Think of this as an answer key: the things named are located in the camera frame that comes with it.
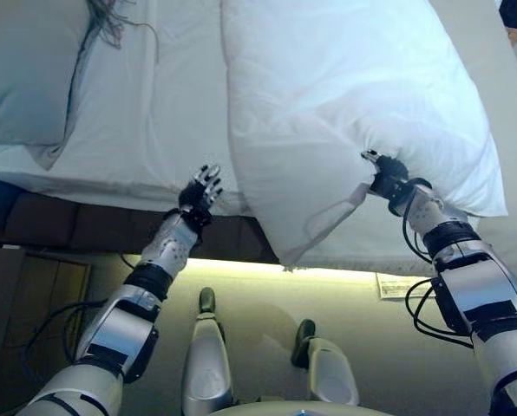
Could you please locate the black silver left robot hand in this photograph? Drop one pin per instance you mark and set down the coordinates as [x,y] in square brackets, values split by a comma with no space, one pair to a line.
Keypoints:
[200,195]

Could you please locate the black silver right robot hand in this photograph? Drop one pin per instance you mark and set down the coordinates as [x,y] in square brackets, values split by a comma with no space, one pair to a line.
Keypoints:
[390,177]

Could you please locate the white duvet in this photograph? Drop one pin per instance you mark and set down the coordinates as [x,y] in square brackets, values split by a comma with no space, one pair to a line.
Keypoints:
[349,86]

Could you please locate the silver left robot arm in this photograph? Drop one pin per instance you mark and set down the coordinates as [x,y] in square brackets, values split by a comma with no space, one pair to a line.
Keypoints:
[119,329]

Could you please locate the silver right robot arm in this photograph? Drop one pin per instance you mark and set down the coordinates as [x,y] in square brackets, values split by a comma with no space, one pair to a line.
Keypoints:
[479,286]

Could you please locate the white bed sheet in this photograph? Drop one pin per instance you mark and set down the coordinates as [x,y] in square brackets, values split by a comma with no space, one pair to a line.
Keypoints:
[154,130]

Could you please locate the beige padded bed cover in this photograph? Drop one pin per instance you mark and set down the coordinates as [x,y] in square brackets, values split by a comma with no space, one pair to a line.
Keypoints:
[501,108]

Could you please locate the paper sheet on floor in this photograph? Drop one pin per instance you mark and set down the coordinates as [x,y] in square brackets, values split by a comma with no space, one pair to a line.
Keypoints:
[397,288]

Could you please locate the silver right robot leg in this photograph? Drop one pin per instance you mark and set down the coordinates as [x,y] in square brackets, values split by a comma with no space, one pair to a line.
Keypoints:
[332,368]

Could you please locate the patterned fringed grey cushion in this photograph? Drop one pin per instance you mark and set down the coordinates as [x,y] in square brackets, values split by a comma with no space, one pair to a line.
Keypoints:
[104,17]

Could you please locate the large beige pillow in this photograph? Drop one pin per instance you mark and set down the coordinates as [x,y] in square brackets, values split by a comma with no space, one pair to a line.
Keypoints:
[24,78]

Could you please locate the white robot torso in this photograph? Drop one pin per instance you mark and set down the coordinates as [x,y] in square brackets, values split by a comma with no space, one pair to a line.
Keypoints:
[302,409]

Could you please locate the dark tufted bed frame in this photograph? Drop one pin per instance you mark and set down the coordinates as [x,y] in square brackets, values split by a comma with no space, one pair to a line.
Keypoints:
[67,225]

